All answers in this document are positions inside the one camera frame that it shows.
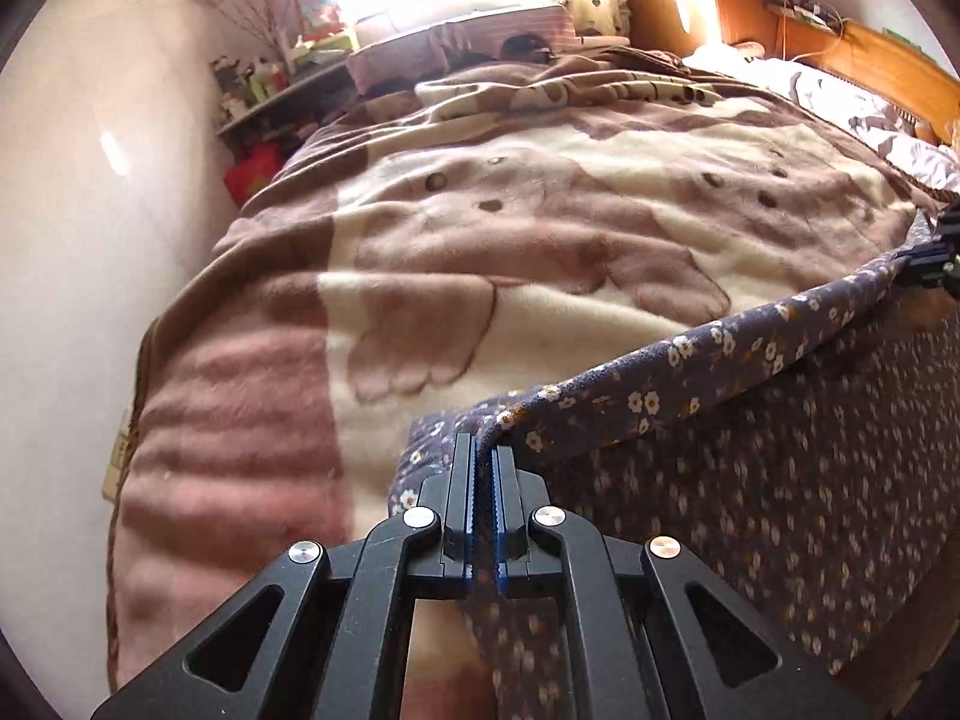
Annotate navy floral pants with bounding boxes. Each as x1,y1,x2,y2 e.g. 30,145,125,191
389,238,958,718

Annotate white patterned bed sheet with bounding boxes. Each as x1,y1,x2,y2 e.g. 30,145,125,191
683,44,958,192

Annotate brown cream plush blanket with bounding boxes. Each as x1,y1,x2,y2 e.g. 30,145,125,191
107,49,952,688

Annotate wooden headboard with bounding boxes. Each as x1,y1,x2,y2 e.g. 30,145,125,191
628,0,958,142

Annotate red bag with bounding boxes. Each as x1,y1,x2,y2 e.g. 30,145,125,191
223,143,285,206

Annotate striped pink pillow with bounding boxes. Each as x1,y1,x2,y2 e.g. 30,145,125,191
347,5,579,96

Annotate cluttered wall shelf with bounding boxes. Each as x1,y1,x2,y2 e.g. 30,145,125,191
215,52,350,137

